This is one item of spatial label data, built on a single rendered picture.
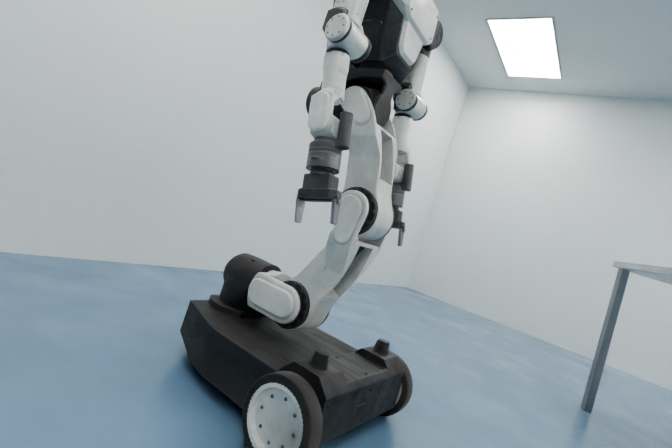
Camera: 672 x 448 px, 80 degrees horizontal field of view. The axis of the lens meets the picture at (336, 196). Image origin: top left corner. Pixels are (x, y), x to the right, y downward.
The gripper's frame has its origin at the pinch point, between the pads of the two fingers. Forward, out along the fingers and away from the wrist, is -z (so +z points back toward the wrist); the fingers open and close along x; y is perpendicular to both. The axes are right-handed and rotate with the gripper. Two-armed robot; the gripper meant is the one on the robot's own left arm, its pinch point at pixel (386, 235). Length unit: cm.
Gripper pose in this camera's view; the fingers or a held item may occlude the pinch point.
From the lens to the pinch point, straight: 145.0
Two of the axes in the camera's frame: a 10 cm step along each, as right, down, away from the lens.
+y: 5.0, 1.8, 8.4
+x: 8.5, 0.6, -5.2
